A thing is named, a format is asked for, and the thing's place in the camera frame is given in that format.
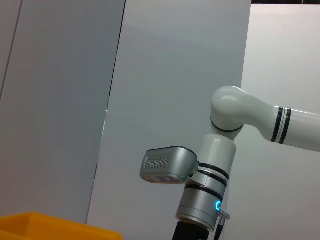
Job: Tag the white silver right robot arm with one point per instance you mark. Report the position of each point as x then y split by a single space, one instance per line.
225 117

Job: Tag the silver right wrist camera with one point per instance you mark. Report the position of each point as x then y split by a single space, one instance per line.
170 163

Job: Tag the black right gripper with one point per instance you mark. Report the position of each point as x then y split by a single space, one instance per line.
191 232

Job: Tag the yellow plastic bin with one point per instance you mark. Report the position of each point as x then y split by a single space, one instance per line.
50 227

